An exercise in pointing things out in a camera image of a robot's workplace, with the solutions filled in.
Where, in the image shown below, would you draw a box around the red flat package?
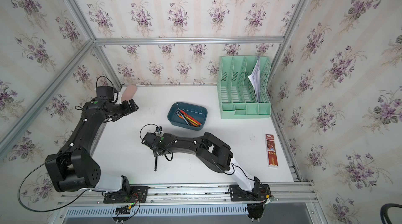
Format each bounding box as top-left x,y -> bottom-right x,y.
265,134 -> 278,168

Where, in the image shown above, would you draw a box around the red hex key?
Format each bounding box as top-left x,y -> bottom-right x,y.
179,109 -> 202,126

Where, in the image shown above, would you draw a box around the yellow hex key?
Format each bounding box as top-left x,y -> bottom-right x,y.
184,117 -> 200,127

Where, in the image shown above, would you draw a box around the papers in file organizer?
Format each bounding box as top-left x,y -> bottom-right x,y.
248,56 -> 260,102

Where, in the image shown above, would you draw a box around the green mesh file organizer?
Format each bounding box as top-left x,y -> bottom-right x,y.
217,56 -> 271,119

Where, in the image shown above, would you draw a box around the short black hex key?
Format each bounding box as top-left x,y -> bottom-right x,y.
175,111 -> 191,126

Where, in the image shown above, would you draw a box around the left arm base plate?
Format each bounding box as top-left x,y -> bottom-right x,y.
103,186 -> 149,204

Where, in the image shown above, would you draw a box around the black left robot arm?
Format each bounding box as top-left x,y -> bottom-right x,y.
45,99 -> 138,192

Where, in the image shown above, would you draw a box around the small circuit board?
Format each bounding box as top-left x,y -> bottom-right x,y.
114,205 -> 132,215

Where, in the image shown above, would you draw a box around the teal plastic storage box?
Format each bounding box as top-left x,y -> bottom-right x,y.
167,102 -> 208,131

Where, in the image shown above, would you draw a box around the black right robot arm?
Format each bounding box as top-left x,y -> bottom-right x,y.
142,132 -> 260,195

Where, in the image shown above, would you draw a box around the aluminium rail frame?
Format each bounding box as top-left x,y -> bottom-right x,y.
47,182 -> 327,224

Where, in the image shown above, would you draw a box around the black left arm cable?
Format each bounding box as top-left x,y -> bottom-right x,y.
17,161 -> 90,213

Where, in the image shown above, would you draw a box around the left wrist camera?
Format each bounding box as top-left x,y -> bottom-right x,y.
95,86 -> 119,104

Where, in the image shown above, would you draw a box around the long black hex key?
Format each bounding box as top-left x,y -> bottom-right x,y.
154,157 -> 158,172

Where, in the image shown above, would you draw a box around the pink case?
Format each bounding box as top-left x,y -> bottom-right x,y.
121,85 -> 138,102

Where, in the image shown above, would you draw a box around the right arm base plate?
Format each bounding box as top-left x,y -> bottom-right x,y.
228,184 -> 272,202

